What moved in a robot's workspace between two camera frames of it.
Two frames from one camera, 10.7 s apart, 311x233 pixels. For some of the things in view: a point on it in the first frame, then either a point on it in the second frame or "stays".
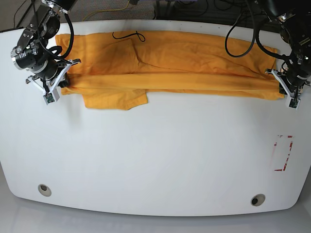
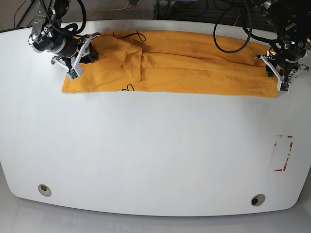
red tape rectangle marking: [275, 144] stays
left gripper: [50, 79] → [79, 51]
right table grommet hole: [257, 200] stays
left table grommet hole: [44, 190] stays
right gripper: [292, 80] → [284, 67]
